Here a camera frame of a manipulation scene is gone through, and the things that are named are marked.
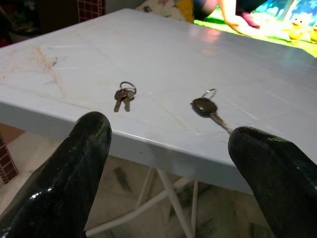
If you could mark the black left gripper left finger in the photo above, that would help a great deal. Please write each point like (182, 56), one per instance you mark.
(62, 186)

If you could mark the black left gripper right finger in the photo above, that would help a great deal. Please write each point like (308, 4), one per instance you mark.
(280, 186)

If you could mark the red brick-pattern panel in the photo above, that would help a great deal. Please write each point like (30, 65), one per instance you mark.
(7, 161)

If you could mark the white metal table legs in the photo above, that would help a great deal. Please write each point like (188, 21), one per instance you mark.
(171, 191)

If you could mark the colourful duck play mat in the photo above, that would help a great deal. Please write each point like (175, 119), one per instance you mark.
(272, 29)

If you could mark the person in dark clothes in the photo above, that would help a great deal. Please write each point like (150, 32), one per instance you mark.
(235, 23)

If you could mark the red grid-pattern panel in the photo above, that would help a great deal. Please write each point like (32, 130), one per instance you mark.
(89, 10)

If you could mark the floral patterned cloth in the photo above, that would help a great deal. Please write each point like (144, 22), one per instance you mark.
(163, 7)

